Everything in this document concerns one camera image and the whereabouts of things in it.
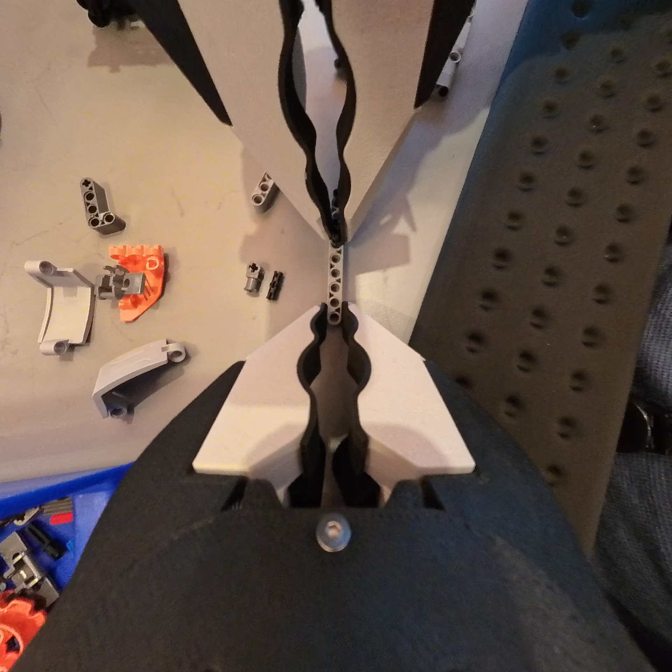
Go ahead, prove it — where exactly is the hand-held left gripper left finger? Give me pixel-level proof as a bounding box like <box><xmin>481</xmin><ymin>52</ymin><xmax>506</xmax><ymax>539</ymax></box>
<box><xmin>192</xmin><ymin>303</ymin><xmax>329</xmax><ymax>483</ymax></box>

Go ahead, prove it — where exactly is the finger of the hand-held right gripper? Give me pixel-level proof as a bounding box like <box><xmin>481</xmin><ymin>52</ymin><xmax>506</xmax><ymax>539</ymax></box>
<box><xmin>176</xmin><ymin>0</ymin><xmax>339</xmax><ymax>246</ymax></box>
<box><xmin>315</xmin><ymin>0</ymin><xmax>438</xmax><ymax>247</ymax></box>

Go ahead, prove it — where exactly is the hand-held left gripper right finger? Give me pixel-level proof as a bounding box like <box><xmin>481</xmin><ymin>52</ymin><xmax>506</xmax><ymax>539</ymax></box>
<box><xmin>341</xmin><ymin>303</ymin><xmax>477</xmax><ymax>481</ymax></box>

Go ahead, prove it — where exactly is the short grey holed beam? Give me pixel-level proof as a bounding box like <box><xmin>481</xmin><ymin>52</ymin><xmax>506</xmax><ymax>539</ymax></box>
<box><xmin>250</xmin><ymin>171</ymin><xmax>277</xmax><ymax>214</ymax></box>

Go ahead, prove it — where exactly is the long light grey holed beam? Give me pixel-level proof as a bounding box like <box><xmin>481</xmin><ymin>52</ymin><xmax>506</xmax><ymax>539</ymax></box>
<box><xmin>325</xmin><ymin>239</ymin><xmax>347</xmax><ymax>327</ymax></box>

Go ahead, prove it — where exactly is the blue plastic bin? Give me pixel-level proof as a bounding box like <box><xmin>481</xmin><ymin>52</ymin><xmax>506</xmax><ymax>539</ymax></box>
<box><xmin>0</xmin><ymin>462</ymin><xmax>135</xmax><ymax>672</ymax></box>

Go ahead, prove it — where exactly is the grey rectangular holed panel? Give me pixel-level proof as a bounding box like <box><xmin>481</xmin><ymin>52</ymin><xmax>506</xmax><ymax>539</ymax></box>
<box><xmin>433</xmin><ymin>21</ymin><xmax>473</xmax><ymax>99</ymax></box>

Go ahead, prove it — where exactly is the light grey wing panel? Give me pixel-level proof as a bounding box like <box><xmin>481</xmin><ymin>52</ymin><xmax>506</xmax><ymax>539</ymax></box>
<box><xmin>91</xmin><ymin>338</ymin><xmax>188</xmax><ymax>420</ymax></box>

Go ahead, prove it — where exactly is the orange curved panel piece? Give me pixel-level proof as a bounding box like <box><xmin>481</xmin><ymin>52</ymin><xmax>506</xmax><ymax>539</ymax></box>
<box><xmin>108</xmin><ymin>244</ymin><xmax>168</xmax><ymax>322</ymax></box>

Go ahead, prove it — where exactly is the dark grey bent beam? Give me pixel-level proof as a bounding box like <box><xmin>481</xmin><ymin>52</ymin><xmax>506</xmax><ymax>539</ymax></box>
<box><xmin>79</xmin><ymin>177</ymin><xmax>127</xmax><ymax>235</ymax></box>

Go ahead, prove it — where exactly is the dark grey connector block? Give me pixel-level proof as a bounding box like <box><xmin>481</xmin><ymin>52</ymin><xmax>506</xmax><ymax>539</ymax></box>
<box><xmin>96</xmin><ymin>265</ymin><xmax>148</xmax><ymax>301</ymax></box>

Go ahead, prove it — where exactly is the light grey curved panel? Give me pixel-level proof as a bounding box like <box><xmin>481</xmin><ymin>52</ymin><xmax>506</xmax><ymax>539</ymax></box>
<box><xmin>23</xmin><ymin>260</ymin><xmax>98</xmax><ymax>357</ymax></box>

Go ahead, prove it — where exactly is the pile of building pieces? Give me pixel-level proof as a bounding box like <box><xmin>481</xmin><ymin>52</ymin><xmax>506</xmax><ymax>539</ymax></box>
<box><xmin>0</xmin><ymin>496</ymin><xmax>91</xmax><ymax>672</ymax></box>

